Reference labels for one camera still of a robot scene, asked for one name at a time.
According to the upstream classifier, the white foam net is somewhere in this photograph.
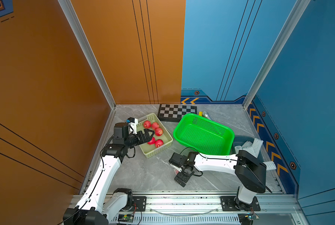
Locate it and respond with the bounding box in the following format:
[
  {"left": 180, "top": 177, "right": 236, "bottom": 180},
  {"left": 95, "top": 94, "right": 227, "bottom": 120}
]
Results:
[
  {"left": 263, "top": 161, "right": 277, "bottom": 171},
  {"left": 242, "top": 138, "right": 264, "bottom": 158},
  {"left": 235, "top": 145, "right": 242, "bottom": 154}
]

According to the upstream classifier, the bare red apple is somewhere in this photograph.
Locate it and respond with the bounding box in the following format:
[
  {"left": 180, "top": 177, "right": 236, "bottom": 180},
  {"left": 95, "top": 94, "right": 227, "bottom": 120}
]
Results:
[
  {"left": 148, "top": 137, "right": 156, "bottom": 145},
  {"left": 143, "top": 120, "right": 152, "bottom": 129},
  {"left": 151, "top": 122, "right": 160, "bottom": 130},
  {"left": 155, "top": 128, "right": 163, "bottom": 137},
  {"left": 154, "top": 139, "right": 164, "bottom": 148}
]

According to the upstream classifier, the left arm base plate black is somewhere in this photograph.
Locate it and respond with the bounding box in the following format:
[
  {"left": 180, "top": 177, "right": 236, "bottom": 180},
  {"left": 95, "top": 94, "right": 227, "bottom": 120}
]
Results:
[{"left": 108, "top": 188, "right": 147, "bottom": 212}]

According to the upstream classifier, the pale green plastic basket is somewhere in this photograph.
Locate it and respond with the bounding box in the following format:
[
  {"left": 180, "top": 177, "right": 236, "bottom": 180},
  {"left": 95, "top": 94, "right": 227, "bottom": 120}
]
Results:
[{"left": 126, "top": 113, "right": 173, "bottom": 158}]

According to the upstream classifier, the green circuit board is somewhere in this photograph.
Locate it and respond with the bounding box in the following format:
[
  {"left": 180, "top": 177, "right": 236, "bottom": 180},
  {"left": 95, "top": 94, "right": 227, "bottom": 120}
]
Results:
[{"left": 117, "top": 214, "right": 134, "bottom": 224}]

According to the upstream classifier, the left aluminium corner post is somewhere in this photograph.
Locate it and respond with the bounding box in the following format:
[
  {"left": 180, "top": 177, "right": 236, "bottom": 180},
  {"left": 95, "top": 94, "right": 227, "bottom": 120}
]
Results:
[{"left": 58, "top": 0, "right": 116, "bottom": 110}]

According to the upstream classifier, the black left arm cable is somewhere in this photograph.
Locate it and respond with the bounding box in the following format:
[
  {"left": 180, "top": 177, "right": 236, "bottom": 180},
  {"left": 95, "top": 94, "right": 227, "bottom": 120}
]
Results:
[{"left": 57, "top": 134, "right": 115, "bottom": 225}]

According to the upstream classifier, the aluminium corner post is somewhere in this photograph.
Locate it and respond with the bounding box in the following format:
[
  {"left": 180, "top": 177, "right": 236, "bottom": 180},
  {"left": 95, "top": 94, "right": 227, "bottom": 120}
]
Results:
[
  {"left": 242, "top": 0, "right": 310, "bottom": 110},
  {"left": 58, "top": 0, "right": 116, "bottom": 110}
]

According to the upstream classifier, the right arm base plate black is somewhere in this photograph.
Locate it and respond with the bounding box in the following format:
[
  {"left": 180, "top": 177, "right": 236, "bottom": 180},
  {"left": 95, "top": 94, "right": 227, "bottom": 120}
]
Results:
[{"left": 220, "top": 196, "right": 261, "bottom": 212}]

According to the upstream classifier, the black white checkerboard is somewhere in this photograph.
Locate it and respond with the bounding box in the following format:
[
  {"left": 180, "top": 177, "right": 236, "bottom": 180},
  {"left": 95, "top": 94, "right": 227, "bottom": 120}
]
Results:
[{"left": 157, "top": 104, "right": 197, "bottom": 122}]

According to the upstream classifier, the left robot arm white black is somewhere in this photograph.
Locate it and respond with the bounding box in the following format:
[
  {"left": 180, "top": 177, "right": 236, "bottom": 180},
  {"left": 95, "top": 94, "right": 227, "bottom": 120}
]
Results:
[{"left": 62, "top": 118, "right": 155, "bottom": 225}]

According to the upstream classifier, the small right circuit board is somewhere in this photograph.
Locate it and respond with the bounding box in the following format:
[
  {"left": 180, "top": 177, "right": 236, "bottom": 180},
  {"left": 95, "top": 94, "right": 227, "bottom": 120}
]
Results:
[{"left": 238, "top": 214, "right": 259, "bottom": 225}]

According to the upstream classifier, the grey cylinder yellow tip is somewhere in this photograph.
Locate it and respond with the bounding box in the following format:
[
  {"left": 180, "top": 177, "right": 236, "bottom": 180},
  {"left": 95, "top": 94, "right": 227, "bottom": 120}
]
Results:
[{"left": 198, "top": 111, "right": 212, "bottom": 121}]

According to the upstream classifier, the dark teal plastic tray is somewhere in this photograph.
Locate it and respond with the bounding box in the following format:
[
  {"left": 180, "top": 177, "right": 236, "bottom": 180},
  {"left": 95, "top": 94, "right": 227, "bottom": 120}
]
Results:
[{"left": 233, "top": 136, "right": 255, "bottom": 150}]

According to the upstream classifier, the aluminium front rail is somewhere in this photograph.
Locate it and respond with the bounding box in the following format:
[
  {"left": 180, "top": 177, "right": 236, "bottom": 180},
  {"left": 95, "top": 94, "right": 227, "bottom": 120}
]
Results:
[{"left": 109, "top": 192, "right": 309, "bottom": 225}]

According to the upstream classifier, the bright green plastic basket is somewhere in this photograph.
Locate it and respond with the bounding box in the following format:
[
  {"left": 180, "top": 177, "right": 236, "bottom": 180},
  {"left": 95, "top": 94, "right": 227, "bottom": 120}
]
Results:
[{"left": 173, "top": 113, "right": 235, "bottom": 156}]

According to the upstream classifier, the right aluminium corner post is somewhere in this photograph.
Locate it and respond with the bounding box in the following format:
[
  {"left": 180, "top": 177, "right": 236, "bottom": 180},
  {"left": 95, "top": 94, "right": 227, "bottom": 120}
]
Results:
[{"left": 242, "top": 0, "right": 310, "bottom": 110}]

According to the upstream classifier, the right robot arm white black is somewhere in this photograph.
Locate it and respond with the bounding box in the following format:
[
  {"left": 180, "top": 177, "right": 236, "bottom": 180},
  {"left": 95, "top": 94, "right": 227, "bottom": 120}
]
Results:
[{"left": 169, "top": 150, "right": 271, "bottom": 213}]

